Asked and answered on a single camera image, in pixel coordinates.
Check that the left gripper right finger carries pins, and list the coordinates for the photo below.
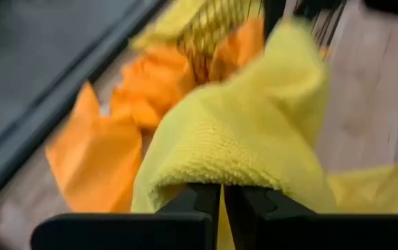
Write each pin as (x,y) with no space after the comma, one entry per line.
(306,232)

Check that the orange microfiber towel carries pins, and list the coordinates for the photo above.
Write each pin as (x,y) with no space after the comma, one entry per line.
(157,76)
(94,156)
(237,48)

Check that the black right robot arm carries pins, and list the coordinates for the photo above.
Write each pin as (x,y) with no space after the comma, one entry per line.
(393,5)

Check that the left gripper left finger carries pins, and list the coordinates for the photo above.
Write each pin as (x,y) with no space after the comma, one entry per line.
(132,232)

